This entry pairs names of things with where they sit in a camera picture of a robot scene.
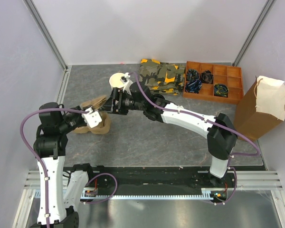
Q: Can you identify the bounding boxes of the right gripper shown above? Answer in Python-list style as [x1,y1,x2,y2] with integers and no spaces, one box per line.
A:
[98,87,145,115]

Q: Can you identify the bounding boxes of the cardboard cup carrier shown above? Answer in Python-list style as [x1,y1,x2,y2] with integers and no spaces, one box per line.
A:
[73,112,111,134]
[80,95,107,110]

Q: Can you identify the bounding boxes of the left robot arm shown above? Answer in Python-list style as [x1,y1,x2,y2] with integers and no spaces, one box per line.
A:
[33,102,102,228]

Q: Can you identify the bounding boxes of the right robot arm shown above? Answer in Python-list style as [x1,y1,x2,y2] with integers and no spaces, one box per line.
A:
[100,83,238,187]

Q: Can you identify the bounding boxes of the stack of paper cups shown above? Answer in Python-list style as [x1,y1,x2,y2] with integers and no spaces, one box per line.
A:
[109,73,125,89]

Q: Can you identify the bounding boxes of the camouflage folded cloth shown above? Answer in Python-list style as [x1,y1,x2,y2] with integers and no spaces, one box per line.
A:
[138,58,185,95]

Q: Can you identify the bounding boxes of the blue striped rolled band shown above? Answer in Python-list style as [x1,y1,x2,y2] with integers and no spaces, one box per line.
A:
[185,79,202,94]

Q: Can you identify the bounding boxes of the dark rolled band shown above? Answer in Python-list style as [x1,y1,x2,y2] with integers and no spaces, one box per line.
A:
[186,69,200,82]

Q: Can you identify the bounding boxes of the yellow black rolled band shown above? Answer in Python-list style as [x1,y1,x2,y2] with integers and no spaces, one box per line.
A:
[214,84,229,97]

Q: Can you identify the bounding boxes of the orange compartment tray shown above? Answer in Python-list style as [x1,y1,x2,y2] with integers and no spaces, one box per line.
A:
[183,61,244,105]

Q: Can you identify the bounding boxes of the brown paper bag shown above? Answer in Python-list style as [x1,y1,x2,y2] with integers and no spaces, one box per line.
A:
[233,76,285,141]

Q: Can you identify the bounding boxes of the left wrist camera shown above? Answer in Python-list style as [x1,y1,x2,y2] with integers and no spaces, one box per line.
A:
[82,106,102,128]

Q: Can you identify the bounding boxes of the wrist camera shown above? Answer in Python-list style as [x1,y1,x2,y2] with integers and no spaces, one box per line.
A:
[120,73,133,95]
[82,106,102,128]

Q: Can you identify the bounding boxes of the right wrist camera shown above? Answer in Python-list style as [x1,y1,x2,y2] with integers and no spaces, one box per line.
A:
[120,73,133,95]

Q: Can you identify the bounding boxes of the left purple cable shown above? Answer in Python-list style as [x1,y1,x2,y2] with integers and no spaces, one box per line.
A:
[20,108,118,228]

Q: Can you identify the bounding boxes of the purple cable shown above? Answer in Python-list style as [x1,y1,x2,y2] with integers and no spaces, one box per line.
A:
[128,72,261,207]
[20,108,118,228]

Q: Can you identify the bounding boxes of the slotted cable duct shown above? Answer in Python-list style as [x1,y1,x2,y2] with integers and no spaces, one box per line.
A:
[80,190,227,200]

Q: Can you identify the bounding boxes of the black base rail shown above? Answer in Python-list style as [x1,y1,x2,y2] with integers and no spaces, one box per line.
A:
[88,166,235,195]

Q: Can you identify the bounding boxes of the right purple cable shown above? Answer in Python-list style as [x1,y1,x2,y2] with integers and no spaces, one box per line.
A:
[128,72,261,207]

